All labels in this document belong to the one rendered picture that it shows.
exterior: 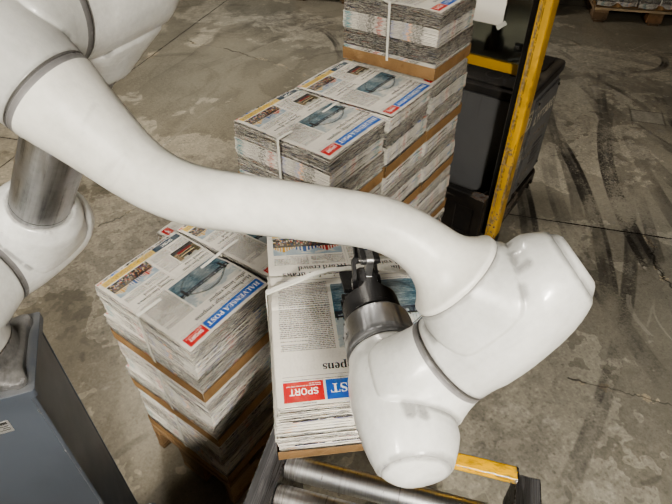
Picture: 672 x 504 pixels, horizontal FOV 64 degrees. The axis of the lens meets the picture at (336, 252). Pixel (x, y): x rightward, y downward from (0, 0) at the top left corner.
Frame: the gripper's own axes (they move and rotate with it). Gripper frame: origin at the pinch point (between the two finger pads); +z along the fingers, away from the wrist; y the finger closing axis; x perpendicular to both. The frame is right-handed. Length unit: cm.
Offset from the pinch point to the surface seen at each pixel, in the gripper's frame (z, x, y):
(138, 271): 52, -48, 44
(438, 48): 105, 47, 3
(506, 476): -17, 30, 48
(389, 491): -15, 7, 51
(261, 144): 81, -12, 22
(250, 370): 37, -20, 72
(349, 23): 128, 22, 0
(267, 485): -11, -16, 51
